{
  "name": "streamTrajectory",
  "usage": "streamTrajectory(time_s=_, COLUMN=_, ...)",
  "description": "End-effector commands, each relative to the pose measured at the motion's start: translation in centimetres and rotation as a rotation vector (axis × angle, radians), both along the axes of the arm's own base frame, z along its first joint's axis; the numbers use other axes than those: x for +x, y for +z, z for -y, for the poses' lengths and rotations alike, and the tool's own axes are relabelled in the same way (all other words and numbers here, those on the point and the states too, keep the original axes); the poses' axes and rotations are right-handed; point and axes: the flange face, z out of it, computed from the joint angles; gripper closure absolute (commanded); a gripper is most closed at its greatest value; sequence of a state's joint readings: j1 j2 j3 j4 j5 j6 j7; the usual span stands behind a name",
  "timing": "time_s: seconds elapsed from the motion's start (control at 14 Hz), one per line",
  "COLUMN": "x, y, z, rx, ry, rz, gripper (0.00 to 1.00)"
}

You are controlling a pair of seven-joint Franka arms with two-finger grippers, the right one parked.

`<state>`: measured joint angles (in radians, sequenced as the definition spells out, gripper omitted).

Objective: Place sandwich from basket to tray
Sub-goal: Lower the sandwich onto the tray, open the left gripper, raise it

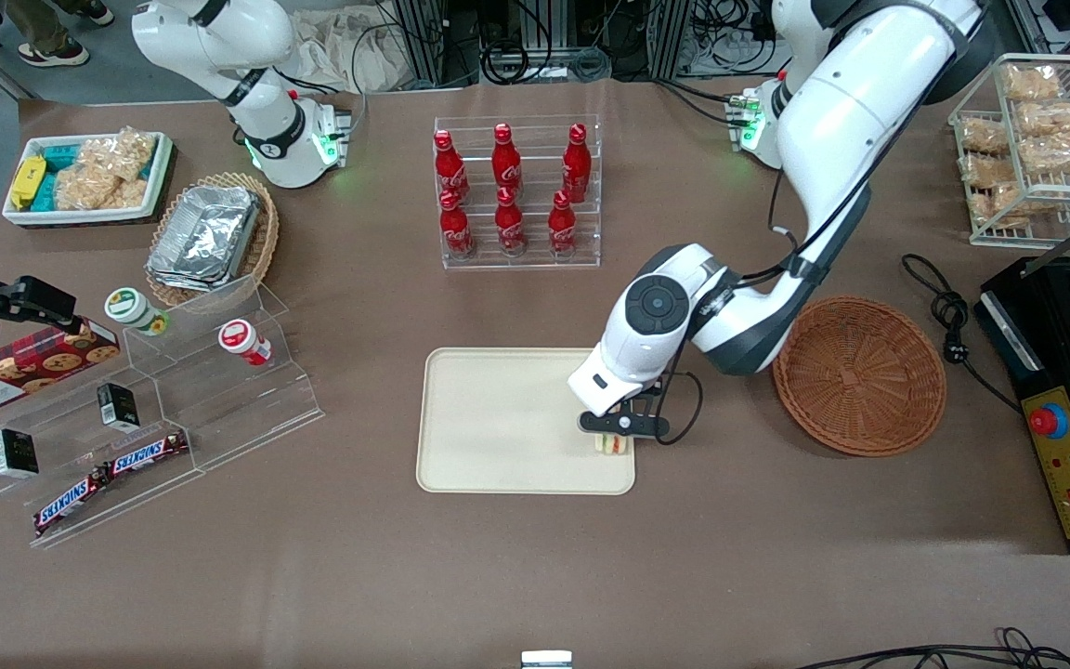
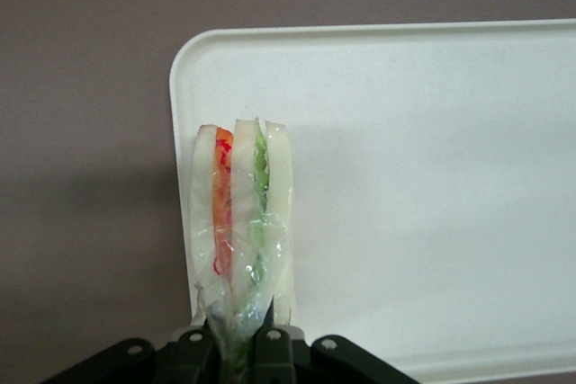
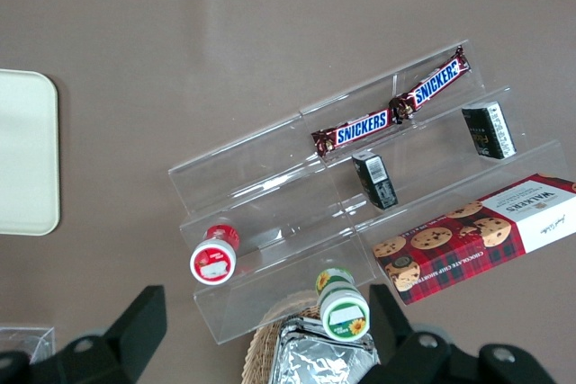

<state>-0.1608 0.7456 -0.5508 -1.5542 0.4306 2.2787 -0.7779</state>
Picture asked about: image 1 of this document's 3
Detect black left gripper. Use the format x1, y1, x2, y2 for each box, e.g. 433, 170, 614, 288
602, 379, 670, 417

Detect beige rectangular tray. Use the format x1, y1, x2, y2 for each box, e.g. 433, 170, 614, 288
415, 347, 637, 496

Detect brown round wicker basket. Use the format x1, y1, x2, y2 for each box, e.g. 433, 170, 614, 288
771, 295, 948, 458

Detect tan oval wicker basket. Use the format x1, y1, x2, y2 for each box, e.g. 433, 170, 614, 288
145, 171, 281, 309

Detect red tartan cookie box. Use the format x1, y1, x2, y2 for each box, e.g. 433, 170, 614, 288
0, 318, 122, 420

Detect green lid yogurt cup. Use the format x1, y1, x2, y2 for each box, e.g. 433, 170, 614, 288
104, 287, 171, 337

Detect white rectangular snack bin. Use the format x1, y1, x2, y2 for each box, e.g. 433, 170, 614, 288
1, 130, 175, 230

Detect teal snack packet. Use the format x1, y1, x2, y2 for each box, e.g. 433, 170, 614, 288
36, 139, 83, 212

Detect clear rice cracker bag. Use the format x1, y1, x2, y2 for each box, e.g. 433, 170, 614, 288
52, 165, 151, 212
78, 126, 161, 179

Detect yellow snack packet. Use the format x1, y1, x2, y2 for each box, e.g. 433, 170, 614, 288
11, 155, 47, 211

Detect small black carton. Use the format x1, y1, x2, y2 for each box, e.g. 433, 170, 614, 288
96, 382, 140, 434
0, 426, 40, 480

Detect silver foil container stack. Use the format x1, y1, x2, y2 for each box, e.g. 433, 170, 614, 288
146, 184, 264, 295

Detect clear acrylic bottle rack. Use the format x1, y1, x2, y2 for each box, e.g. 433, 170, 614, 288
432, 113, 604, 271

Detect brown Snickers bar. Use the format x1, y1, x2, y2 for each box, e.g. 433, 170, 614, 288
105, 429, 191, 478
33, 466, 111, 538

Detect red cola bottle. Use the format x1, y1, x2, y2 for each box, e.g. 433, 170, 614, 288
437, 190, 476, 259
432, 129, 470, 203
491, 122, 525, 195
561, 123, 593, 203
493, 185, 528, 257
547, 190, 579, 257

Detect red lid yogurt cup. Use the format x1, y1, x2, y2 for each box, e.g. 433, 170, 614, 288
217, 318, 273, 367

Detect clear acrylic step shelf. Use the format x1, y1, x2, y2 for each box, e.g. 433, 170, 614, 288
0, 273, 326, 550

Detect person's leg with shoe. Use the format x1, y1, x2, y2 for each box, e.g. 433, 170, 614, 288
4, 0, 116, 69

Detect white crumpled cloth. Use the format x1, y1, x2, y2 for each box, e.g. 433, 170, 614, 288
286, 7, 408, 95

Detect bagged fried snack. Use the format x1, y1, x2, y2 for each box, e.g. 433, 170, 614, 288
1001, 64, 1063, 102
959, 152, 1021, 189
966, 184, 1026, 227
1015, 99, 1070, 140
1018, 133, 1070, 175
957, 118, 1011, 155

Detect red emergency stop button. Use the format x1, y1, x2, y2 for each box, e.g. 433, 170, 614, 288
1028, 405, 1069, 440

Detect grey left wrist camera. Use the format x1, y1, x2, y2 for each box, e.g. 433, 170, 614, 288
578, 411, 672, 439

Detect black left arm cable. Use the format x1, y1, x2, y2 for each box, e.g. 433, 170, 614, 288
654, 165, 872, 446

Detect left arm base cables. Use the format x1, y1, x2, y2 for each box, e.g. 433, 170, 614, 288
654, 76, 761, 129

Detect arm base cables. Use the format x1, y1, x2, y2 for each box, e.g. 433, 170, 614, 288
654, 76, 761, 129
277, 65, 371, 142

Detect black power cable with plug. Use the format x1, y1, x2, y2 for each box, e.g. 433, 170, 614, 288
899, 252, 1024, 415

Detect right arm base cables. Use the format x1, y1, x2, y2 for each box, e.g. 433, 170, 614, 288
277, 65, 371, 142

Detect aluminium frame post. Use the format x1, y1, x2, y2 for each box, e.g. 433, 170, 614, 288
394, 0, 482, 90
648, 0, 696, 81

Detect black floor cable bundle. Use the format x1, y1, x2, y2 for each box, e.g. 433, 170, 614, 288
793, 626, 1070, 669

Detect white wire rack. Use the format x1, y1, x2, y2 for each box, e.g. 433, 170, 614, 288
948, 52, 1070, 249

